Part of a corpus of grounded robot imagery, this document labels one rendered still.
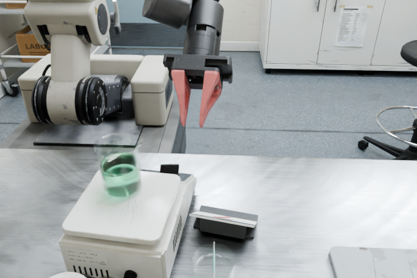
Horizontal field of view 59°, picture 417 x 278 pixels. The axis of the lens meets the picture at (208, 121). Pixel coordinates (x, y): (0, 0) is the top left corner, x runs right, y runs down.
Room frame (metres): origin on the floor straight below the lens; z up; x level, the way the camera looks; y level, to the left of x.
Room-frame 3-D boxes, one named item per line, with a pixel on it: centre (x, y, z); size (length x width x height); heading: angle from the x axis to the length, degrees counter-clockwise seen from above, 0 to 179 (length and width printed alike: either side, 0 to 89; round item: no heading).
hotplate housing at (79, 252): (0.38, 0.10, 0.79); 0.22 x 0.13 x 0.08; 171
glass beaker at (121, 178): (0.37, 0.11, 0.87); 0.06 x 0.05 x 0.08; 110
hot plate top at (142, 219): (0.35, 0.10, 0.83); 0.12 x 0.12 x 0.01; 81
